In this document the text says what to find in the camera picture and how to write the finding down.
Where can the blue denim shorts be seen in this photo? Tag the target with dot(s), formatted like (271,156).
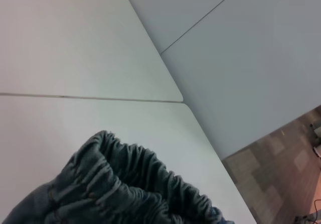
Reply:
(113,183)

